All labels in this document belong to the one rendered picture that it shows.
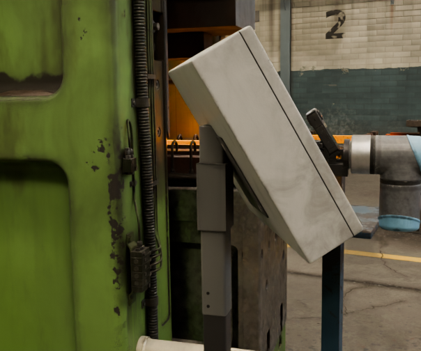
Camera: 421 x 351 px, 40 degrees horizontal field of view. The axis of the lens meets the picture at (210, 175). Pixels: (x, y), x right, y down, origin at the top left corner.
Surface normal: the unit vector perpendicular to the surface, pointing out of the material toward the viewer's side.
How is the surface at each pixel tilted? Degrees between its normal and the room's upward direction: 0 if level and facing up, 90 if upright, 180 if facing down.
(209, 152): 90
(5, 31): 89
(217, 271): 90
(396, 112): 91
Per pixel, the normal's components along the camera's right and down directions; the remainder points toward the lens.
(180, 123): -0.29, 0.14
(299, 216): 0.15, 0.14
